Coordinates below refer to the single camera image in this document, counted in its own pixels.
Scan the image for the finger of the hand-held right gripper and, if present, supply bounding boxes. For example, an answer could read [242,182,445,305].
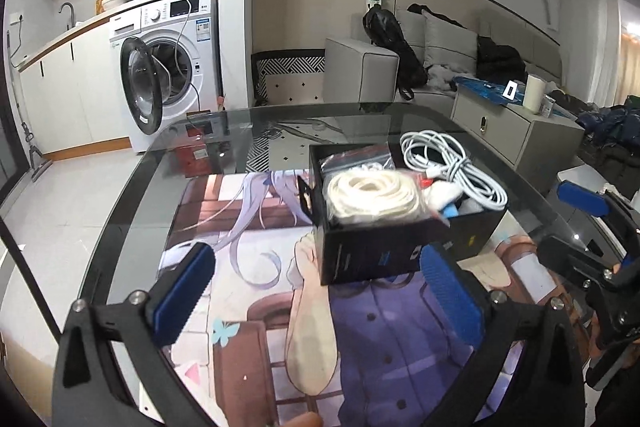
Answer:
[536,233,621,286]
[556,180,640,239]

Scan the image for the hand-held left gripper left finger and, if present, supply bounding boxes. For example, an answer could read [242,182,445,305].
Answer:
[50,242,218,427]

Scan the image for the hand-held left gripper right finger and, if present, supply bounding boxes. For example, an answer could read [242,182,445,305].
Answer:
[419,243,589,427]

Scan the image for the black cardboard box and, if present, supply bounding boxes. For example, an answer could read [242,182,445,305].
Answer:
[297,142,511,286]

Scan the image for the white cable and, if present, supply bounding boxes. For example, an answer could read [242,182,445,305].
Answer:
[400,130,510,212]

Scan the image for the cream rope bundle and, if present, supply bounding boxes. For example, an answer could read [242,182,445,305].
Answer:
[319,144,437,231]

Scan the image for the person's left hand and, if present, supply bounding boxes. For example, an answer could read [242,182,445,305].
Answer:
[277,411,324,427]

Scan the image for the dark blue jacket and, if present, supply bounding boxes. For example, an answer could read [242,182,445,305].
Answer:
[575,94,640,168]

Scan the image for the printed desk mat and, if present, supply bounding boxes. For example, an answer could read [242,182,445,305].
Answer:
[160,162,601,427]

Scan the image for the grey side cabinet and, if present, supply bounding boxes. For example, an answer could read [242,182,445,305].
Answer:
[451,77,586,180]

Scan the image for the white paper roll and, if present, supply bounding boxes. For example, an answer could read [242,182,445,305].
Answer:
[522,74,547,114]

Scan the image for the red cardboard box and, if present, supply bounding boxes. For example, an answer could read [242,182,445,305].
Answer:
[170,112,231,178]

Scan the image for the blue plastic bag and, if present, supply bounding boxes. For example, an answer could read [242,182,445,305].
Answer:
[452,76,532,100]

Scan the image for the black jacket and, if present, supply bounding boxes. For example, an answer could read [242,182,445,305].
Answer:
[476,35,527,84]

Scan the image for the mop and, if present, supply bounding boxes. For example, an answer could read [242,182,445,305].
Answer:
[6,29,57,180]

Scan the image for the grey cushion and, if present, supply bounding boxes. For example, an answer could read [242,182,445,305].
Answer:
[422,9,479,74]

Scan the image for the white base cabinet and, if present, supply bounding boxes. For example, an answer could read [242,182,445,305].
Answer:
[17,14,134,160]

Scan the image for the black backpack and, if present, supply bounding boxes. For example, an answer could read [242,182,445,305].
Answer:
[362,4,429,102]

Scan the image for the grey sofa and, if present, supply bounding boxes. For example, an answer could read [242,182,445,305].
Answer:
[322,7,567,108]

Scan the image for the white washing machine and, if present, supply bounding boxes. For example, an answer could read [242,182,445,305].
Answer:
[109,0,222,153]

